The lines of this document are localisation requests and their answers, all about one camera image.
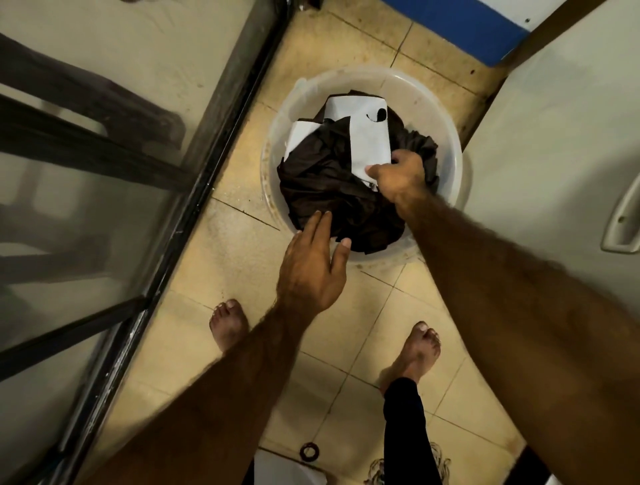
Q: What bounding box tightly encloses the person's right hand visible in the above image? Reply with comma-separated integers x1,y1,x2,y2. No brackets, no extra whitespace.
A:
365,149,429,205

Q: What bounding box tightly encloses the person's left hand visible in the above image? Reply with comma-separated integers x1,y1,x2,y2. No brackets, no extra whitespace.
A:
276,211,352,317

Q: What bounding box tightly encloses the black and white garment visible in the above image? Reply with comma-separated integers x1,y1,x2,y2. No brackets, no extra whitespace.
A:
276,90,441,255

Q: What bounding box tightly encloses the person's right forearm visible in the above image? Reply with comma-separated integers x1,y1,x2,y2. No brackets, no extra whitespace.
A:
394,191,640,485

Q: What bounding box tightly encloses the person's left forearm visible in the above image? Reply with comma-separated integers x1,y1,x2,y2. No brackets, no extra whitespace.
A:
87,299,322,485

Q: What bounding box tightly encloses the translucent plastic basin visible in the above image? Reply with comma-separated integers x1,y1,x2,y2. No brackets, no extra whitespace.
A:
260,67,464,265

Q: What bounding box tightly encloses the person's right foot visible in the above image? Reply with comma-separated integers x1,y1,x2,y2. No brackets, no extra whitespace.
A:
379,321,442,396

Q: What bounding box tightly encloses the person's foot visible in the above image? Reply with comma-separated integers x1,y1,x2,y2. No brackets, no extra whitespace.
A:
209,299,250,353
379,321,442,396

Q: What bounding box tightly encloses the person's left foot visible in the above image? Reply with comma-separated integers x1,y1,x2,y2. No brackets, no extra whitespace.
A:
209,299,250,353

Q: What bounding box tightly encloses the blue and white panel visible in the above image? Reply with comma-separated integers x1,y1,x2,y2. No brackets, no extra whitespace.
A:
380,0,568,68

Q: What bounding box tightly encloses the white appliance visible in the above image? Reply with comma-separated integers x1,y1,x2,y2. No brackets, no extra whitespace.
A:
461,0,640,323

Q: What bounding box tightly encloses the black trouser leg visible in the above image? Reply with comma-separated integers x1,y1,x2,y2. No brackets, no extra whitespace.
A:
382,377,444,485

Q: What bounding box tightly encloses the glass table with metal frame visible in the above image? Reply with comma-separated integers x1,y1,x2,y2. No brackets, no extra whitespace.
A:
0,0,297,485

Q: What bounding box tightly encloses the white appliance handle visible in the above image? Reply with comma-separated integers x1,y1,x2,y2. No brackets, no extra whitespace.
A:
600,172,640,255

